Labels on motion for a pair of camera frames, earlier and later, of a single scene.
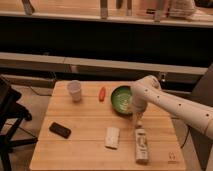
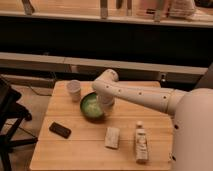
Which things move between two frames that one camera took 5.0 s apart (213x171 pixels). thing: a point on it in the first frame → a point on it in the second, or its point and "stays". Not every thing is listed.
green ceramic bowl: (122, 99) → (91, 108)
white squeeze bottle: (141, 144) stays
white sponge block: (112, 137) stays
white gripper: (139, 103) → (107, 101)
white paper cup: (74, 86) stays
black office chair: (12, 114) stays
